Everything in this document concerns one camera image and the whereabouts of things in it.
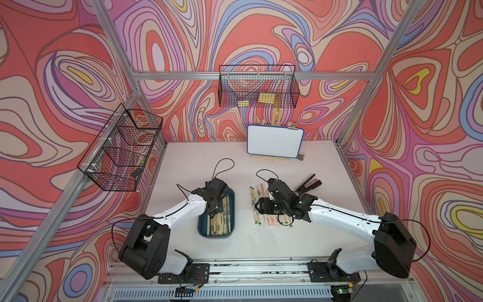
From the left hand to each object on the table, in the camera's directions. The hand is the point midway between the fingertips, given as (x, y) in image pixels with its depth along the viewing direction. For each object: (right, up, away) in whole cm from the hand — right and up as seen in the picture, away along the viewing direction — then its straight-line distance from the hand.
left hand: (216, 208), depth 88 cm
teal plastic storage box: (+3, -7, -4) cm, 8 cm away
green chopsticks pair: (+19, -3, 0) cm, 19 cm away
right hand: (+21, 0, -7) cm, 22 cm away
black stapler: (+48, +10, +10) cm, 50 cm away
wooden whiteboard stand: (+29, +43, +5) cm, 52 cm away
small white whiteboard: (+32, +33, +10) cm, 47 cm away
